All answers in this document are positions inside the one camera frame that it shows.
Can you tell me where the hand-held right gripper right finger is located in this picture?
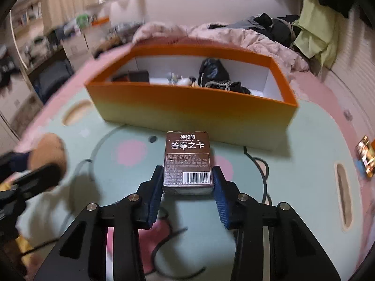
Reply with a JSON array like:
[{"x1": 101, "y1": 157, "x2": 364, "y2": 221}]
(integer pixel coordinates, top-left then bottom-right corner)
[{"x1": 212, "y1": 166, "x2": 342, "y2": 281}]

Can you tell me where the tan plush toy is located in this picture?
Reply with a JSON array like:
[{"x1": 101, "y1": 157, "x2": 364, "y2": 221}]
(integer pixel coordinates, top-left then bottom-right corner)
[{"x1": 29, "y1": 133, "x2": 68, "y2": 182}]

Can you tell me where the orange cardboard box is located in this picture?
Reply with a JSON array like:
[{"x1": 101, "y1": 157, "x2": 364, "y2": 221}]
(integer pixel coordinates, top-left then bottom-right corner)
[{"x1": 85, "y1": 43, "x2": 299, "y2": 150}]

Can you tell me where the dark blue bag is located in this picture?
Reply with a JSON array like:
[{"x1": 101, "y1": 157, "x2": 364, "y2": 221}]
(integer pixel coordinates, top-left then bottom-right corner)
[{"x1": 32, "y1": 60, "x2": 75, "y2": 103}]

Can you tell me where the small figurine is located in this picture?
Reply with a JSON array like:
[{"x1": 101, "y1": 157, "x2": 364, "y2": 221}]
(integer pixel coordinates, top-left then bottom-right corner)
[{"x1": 167, "y1": 72, "x2": 198, "y2": 88}]

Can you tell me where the white shelf unit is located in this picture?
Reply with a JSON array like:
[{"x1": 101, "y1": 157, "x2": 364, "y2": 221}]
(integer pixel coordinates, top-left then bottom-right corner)
[{"x1": 0, "y1": 0, "x2": 44, "y2": 141}]

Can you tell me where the white slatted door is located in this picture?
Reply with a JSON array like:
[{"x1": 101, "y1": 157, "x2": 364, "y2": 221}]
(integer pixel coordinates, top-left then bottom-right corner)
[{"x1": 322, "y1": 15, "x2": 375, "y2": 141}]

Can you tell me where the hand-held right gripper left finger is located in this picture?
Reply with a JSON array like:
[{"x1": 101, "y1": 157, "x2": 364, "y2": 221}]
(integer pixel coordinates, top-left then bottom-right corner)
[{"x1": 34, "y1": 165, "x2": 165, "y2": 281}]

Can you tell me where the pile of dark clothes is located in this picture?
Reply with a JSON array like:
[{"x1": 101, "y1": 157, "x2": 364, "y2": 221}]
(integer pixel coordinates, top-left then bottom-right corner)
[{"x1": 208, "y1": 14, "x2": 302, "y2": 50}]

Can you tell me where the green packet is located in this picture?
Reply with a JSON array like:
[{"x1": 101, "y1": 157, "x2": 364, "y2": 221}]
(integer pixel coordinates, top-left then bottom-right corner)
[{"x1": 77, "y1": 13, "x2": 90, "y2": 33}]

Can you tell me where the white drawer cabinet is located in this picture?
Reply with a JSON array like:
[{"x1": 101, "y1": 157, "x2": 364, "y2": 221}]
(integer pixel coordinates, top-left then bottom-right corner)
[{"x1": 60, "y1": 32, "x2": 98, "y2": 60}]

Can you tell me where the black cloth pouch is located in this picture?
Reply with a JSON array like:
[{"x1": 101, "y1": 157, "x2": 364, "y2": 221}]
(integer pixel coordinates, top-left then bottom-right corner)
[{"x1": 197, "y1": 58, "x2": 252, "y2": 95}]

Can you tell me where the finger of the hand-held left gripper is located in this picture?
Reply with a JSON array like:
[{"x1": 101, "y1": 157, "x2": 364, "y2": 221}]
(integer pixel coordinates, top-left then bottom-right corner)
[
  {"x1": 0, "y1": 151, "x2": 34, "y2": 174},
  {"x1": 12, "y1": 164, "x2": 66, "y2": 201}
]

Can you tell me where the brown card box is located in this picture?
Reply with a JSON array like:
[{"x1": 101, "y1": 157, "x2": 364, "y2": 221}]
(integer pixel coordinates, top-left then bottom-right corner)
[{"x1": 162, "y1": 130, "x2": 216, "y2": 196}]

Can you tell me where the pink floral quilt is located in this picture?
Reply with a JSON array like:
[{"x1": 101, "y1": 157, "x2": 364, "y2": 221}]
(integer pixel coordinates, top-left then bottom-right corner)
[{"x1": 132, "y1": 22, "x2": 309, "y2": 72}]

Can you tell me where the light green cloth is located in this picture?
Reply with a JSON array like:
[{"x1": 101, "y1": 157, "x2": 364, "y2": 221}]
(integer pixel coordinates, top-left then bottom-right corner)
[{"x1": 293, "y1": 0, "x2": 340, "y2": 69}]

